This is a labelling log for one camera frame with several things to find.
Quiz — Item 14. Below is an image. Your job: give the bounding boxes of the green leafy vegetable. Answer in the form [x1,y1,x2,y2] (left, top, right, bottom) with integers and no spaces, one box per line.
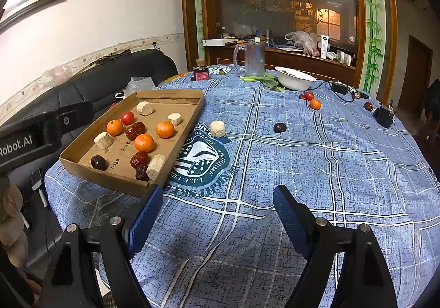
[240,74,286,92]

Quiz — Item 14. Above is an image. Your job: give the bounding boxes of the small electronic parts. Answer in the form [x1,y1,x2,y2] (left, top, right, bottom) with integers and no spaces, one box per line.
[349,86,370,100]

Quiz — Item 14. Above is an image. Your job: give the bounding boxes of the dark red jar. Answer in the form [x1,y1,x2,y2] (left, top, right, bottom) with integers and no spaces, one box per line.
[192,66,210,82]

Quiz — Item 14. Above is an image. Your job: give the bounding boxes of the person's left hand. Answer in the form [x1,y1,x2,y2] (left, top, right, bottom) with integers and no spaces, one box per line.
[0,186,30,267]

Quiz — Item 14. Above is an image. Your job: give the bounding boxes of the white bowl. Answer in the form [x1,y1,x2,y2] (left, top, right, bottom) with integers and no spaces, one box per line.
[274,66,317,91]

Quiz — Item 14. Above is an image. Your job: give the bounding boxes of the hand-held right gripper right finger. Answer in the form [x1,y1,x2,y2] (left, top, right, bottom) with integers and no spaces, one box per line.
[273,185,399,308]

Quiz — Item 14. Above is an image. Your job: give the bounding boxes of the wide bamboo print panel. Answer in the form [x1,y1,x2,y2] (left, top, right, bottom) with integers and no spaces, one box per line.
[357,0,387,92]

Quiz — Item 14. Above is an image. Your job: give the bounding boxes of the narrow bamboo print panel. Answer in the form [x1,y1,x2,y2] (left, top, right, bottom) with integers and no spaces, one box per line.
[193,0,203,58]

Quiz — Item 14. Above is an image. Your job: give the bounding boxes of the brown cardboard box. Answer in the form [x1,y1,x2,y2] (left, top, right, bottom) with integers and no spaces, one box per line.
[59,89,206,199]

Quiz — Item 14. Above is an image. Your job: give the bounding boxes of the white plastic bag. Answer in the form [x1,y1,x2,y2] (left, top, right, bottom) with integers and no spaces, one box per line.
[285,31,315,54]

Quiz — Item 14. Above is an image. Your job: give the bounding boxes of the brown wooden door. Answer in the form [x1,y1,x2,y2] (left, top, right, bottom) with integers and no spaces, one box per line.
[399,35,433,114]

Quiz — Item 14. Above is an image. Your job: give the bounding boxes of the black leather sofa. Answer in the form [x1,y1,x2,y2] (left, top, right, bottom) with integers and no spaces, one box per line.
[0,49,179,271]

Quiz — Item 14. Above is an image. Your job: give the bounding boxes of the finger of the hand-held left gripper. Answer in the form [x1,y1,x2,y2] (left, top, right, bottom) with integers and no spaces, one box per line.
[55,101,94,135]

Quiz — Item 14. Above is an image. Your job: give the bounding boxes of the wooden counter ledge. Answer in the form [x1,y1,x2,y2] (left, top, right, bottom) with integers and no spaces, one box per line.
[204,45,356,84]

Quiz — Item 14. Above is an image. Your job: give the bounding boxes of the flat white box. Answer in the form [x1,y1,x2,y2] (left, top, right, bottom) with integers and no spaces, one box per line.
[202,38,239,48]

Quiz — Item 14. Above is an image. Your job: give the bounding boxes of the white tube box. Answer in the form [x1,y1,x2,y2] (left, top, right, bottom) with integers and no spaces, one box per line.
[318,34,330,59]

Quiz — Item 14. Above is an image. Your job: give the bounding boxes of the clear plastic bag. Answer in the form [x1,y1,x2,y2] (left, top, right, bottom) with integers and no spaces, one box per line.
[123,77,156,98]

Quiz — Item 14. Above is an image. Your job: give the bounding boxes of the black cable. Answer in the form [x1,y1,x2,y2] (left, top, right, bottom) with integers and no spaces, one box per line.
[309,79,354,102]

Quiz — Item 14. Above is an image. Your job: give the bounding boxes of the clear glass pitcher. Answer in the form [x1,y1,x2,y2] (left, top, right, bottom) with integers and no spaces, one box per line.
[233,42,266,77]

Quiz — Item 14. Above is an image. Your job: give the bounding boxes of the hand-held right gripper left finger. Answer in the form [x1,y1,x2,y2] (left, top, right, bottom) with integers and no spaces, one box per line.
[36,186,164,308]

